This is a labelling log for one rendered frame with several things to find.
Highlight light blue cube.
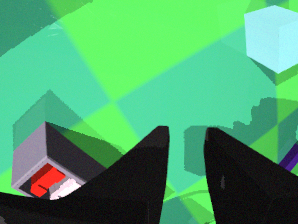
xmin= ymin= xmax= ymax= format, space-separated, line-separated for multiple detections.
xmin=243 ymin=6 xmax=298 ymax=73

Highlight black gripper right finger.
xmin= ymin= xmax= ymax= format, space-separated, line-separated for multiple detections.
xmin=204 ymin=128 xmax=298 ymax=224

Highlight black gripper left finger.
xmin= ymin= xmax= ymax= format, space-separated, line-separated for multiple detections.
xmin=0 ymin=125 xmax=170 ymax=224

